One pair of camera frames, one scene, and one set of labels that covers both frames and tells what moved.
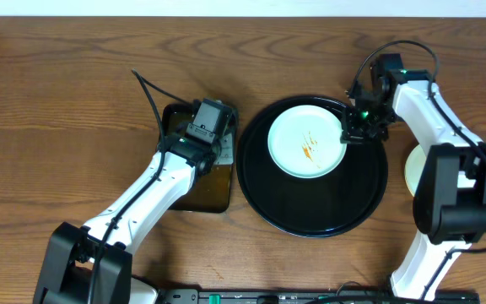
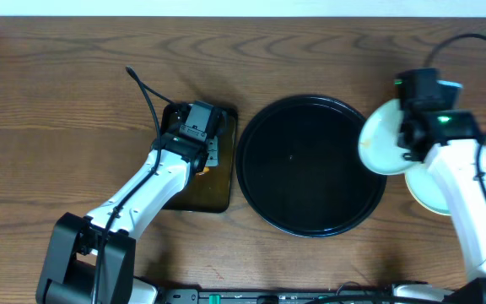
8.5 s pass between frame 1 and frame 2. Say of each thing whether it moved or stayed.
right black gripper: moved
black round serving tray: stayed
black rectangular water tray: stayed
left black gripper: moved
